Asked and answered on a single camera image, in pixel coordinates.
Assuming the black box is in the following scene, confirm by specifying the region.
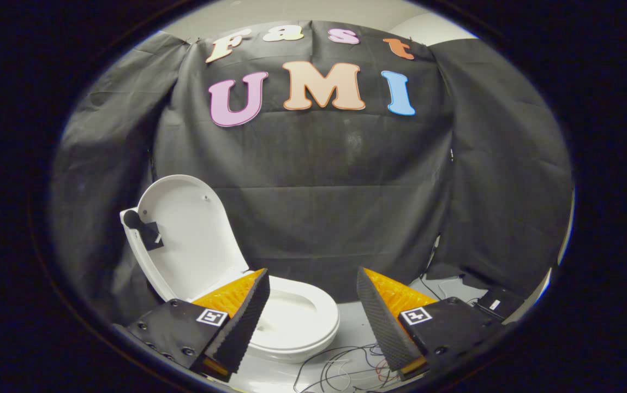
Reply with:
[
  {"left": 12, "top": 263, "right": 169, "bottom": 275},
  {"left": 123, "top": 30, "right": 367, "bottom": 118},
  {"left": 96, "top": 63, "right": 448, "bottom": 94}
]
[{"left": 474, "top": 287, "right": 526, "bottom": 323}]

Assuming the black backdrop cloth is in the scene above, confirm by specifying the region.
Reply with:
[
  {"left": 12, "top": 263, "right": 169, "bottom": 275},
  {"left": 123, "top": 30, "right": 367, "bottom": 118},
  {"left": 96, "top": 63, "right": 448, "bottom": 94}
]
[{"left": 49, "top": 21, "right": 573, "bottom": 328}]

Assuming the white toilet lid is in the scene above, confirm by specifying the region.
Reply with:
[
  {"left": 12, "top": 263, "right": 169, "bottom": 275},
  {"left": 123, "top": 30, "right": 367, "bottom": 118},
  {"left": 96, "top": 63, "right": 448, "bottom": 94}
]
[{"left": 120, "top": 175, "right": 251, "bottom": 303}]

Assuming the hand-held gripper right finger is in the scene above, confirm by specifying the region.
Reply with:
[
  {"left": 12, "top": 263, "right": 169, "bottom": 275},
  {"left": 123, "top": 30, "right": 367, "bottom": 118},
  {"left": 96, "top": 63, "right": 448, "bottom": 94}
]
[{"left": 356, "top": 267, "right": 510, "bottom": 382}]

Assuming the tangle of thin cables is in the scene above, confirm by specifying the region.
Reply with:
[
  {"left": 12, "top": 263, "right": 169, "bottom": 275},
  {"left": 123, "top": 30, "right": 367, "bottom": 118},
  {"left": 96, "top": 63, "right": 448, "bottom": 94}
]
[{"left": 293, "top": 235, "right": 483, "bottom": 393}]

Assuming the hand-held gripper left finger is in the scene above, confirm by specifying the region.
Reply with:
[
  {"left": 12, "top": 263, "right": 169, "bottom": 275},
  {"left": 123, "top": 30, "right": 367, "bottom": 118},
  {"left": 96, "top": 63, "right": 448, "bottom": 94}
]
[{"left": 112, "top": 268, "right": 270, "bottom": 383}]

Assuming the white toilet bowl with seat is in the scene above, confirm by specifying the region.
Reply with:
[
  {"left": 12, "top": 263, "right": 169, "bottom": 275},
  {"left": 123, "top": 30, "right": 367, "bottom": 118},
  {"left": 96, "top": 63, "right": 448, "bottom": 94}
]
[{"left": 248, "top": 276, "right": 341, "bottom": 364}]

